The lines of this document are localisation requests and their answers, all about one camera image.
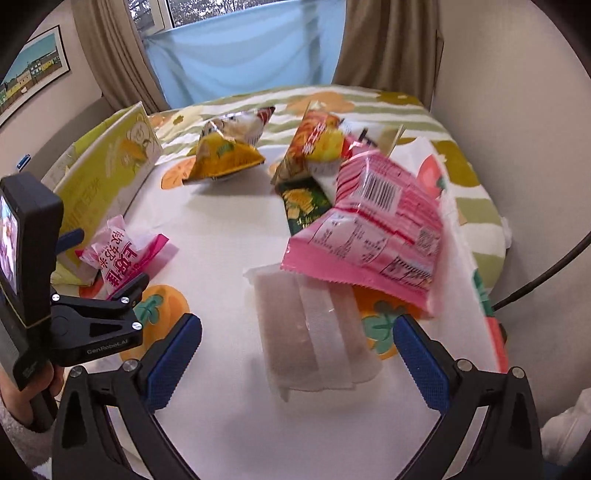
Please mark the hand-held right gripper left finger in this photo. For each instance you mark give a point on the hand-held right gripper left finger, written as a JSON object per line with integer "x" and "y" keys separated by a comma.
{"x": 175, "y": 355}

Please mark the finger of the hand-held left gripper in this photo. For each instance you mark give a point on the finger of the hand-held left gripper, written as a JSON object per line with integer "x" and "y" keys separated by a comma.
{"x": 71, "y": 239}
{"x": 120, "y": 297}

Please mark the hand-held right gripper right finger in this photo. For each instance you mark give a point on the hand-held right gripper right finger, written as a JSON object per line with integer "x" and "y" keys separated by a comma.
{"x": 422, "y": 360}

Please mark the white snack packet red print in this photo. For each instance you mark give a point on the white snack packet red print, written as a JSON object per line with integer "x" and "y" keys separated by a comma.
{"x": 120, "y": 258}

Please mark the yellow cardboard box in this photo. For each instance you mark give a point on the yellow cardboard box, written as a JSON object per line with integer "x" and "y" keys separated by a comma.
{"x": 111, "y": 184}

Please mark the translucent white snack packet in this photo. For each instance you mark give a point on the translucent white snack packet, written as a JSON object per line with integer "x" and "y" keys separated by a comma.
{"x": 304, "y": 332}

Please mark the pink snack packet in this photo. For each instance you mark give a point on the pink snack packet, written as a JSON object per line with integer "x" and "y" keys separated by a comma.
{"x": 369, "y": 221}

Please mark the yellow snack packet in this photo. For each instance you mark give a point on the yellow snack packet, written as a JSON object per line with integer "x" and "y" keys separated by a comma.
{"x": 226, "y": 159}

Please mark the dark green snack packet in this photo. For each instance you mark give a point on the dark green snack packet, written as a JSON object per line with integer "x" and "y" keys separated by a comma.
{"x": 300, "y": 203}

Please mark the white snack packet black print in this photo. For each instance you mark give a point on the white snack packet black print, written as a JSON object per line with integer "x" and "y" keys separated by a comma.
{"x": 364, "y": 138}

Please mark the orange snack packet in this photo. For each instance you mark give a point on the orange snack packet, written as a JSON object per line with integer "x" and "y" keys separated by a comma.
{"x": 304, "y": 143}

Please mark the person's left forearm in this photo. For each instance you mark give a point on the person's left forearm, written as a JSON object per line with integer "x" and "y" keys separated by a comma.
{"x": 18, "y": 443}

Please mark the person's left hand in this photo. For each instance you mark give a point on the person's left hand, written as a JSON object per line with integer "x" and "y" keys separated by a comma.
{"x": 11, "y": 392}

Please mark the grey padded headboard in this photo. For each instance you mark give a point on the grey padded headboard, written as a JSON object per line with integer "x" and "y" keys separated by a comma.
{"x": 46, "y": 143}

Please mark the white fruit-print tablecloth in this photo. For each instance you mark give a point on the white fruit-print tablecloth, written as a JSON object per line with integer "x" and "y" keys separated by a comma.
{"x": 221, "y": 258}

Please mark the black curved lamp pole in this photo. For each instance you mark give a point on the black curved lamp pole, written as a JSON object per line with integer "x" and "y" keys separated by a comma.
{"x": 535, "y": 286}

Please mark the cream cloth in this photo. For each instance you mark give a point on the cream cloth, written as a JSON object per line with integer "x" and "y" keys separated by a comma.
{"x": 568, "y": 429}

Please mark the framed houses picture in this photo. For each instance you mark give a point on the framed houses picture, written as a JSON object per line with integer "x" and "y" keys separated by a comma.
{"x": 32, "y": 74}

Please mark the brown curtain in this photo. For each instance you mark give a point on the brown curtain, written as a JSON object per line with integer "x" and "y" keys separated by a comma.
{"x": 392, "y": 46}
{"x": 111, "y": 55}

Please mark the light blue cloth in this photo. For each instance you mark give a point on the light blue cloth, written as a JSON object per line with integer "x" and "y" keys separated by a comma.
{"x": 240, "y": 60}

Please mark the window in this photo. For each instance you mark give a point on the window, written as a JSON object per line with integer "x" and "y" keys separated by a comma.
{"x": 194, "y": 9}

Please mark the small blue wall item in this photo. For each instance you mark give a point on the small blue wall item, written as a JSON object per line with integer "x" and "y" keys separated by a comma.
{"x": 23, "y": 160}

